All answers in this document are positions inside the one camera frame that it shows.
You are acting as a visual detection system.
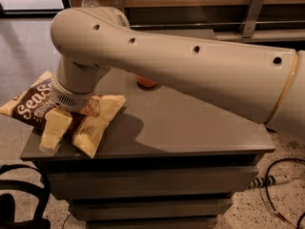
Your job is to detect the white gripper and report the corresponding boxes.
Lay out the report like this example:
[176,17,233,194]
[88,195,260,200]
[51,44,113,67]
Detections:
[40,76,95,154]

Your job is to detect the brown sea salt chip bag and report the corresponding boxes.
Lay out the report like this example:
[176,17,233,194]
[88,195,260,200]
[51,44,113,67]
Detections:
[0,72,126,157]

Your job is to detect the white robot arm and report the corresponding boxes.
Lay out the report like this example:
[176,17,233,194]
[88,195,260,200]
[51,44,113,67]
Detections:
[51,7,305,141]

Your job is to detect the red apple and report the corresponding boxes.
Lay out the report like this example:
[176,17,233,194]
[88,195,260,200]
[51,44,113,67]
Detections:
[136,76,156,89]

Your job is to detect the grey drawer cabinet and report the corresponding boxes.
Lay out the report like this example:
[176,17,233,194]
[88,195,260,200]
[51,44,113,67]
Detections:
[20,29,276,229]

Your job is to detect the white power strip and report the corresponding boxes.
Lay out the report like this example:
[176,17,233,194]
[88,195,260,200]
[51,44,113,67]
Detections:
[248,175,303,190]

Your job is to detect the left metal rail bracket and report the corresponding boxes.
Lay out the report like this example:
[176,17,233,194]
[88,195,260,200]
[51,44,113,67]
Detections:
[111,0,125,11]

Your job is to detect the metal rail bracket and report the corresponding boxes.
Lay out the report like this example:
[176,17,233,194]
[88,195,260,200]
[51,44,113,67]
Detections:
[238,0,265,38]
[111,0,125,11]

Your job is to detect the right metal rail bracket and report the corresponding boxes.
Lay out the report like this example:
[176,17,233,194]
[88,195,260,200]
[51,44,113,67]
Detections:
[238,0,265,38]

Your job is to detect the horizontal metal rail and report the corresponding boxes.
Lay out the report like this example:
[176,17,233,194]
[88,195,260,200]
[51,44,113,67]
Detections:
[131,20,305,31]

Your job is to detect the black floor cable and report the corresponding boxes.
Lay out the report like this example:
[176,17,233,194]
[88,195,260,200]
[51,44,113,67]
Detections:
[258,157,305,229]

